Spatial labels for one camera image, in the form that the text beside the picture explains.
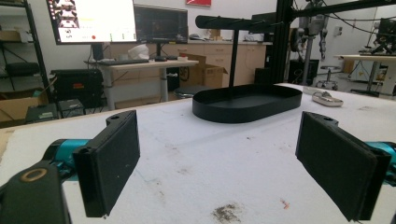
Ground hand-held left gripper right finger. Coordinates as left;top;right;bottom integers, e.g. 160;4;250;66
294;110;393;223

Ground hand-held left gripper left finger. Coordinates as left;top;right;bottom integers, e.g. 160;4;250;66
73;109;141;218

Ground small black box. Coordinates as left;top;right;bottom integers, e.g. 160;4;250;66
57;98;86;119

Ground black equipment case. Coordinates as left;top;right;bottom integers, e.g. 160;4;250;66
49;68;105;109

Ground black electronic device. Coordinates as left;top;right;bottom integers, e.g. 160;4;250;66
24;103;60;124

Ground round metal stool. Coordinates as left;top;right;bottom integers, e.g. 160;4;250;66
315;64;343;91

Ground black keyboard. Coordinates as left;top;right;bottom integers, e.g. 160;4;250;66
96;58;150;67

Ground wooden desk with white legs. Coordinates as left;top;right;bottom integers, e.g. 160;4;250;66
83;58;200;112

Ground large brown cardboard box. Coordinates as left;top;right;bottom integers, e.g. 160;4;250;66
0;88;50;124

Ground black jewelry stand with tray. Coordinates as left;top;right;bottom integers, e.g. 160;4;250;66
191;14;304;124

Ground white plastic bag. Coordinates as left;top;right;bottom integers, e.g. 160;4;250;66
127;43;150;61

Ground table with white legs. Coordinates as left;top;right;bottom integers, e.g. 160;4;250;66
333;53;396;97

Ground black cushion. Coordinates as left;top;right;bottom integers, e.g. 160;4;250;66
4;62;41;77

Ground open cardboard box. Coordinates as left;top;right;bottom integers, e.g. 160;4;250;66
178;52;229;90

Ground black metal shelving rack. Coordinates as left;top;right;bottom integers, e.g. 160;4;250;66
0;0;53;104

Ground wooden cabinet row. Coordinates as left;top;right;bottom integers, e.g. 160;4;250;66
107;40;268;89

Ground lit computer monitor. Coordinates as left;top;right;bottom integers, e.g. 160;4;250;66
46;0;138;46

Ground dark computer monitor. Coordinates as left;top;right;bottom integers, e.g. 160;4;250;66
133;3;190;45

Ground silver metal bracelet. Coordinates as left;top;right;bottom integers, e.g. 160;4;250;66
311;91;345;108

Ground black metal frame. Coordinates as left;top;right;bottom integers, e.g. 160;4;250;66
270;0;396;85

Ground red wall sign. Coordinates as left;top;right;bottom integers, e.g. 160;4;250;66
185;0;212;7

